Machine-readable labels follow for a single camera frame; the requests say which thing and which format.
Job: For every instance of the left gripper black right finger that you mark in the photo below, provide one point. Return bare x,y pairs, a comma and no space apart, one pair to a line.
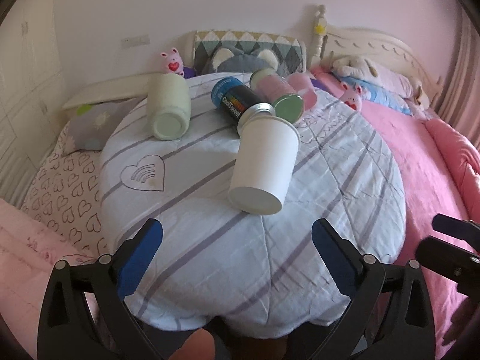
407,327

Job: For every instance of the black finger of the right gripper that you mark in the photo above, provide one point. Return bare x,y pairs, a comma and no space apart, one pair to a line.
451,262
465,230

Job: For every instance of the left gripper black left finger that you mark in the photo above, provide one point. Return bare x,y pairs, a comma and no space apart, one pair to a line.
67,329

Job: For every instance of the white paper cup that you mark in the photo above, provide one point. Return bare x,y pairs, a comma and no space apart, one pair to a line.
264,165

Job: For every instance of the pink plastic cup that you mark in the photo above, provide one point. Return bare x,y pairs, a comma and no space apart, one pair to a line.
303,86

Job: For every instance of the pale green frosted cup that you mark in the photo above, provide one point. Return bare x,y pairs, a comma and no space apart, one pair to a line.
168,106

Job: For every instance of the person's right hand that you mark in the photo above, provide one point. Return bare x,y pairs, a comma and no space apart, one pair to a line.
459,320

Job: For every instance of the person's left hand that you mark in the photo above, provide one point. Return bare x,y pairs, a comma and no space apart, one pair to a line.
198,346

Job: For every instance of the hot pink bed blanket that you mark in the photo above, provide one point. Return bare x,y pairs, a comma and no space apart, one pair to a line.
420,164

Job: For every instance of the rolled pink blanket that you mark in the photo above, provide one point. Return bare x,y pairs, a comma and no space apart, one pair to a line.
462,160

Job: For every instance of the light pink folded blanket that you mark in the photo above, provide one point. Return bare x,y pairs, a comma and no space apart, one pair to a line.
29,251

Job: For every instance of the pink curtain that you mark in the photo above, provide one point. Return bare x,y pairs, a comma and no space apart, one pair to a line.
460,103

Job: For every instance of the heart pattern white pillow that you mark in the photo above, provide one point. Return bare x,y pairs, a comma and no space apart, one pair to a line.
64,196

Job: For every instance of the striped white folded quilt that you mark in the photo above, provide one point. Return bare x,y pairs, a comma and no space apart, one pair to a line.
204,256

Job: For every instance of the cream plush dog toy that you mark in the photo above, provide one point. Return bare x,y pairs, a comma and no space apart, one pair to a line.
365,69

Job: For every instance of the blue cartoon pillow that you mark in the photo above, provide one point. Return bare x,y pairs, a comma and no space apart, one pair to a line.
376,94

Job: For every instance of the pink bunny toy right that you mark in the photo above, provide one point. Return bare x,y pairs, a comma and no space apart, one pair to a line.
352,96

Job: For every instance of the pink bunny toy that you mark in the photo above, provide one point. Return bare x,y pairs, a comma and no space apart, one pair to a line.
352,96
172,62

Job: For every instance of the grey sun pattern pillow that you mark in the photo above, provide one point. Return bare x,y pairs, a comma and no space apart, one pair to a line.
92,125

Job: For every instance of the white wardrobe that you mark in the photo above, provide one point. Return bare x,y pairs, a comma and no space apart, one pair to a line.
33,91

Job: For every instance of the cream wooden headboard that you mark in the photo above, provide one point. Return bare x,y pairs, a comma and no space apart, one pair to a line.
330,42

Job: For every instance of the cream bedside ledge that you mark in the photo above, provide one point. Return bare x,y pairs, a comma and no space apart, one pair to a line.
124,87

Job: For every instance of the pink green glass jar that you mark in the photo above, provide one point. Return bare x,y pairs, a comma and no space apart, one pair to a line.
274,89

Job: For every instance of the diamond pattern quilted cushion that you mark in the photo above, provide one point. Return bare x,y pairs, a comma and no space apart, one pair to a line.
291,52

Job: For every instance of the purple pillow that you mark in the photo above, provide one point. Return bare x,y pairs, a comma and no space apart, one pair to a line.
189,72

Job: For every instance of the blue black CoolTowel can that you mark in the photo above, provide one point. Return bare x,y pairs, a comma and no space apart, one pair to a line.
239,102

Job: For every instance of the pink bunny toy left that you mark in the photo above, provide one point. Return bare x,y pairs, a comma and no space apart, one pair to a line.
172,62

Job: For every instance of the grey cat plush cushion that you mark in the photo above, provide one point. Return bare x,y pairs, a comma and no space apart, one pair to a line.
231,59

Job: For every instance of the white wall socket plate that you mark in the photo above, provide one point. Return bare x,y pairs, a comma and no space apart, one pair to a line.
130,42

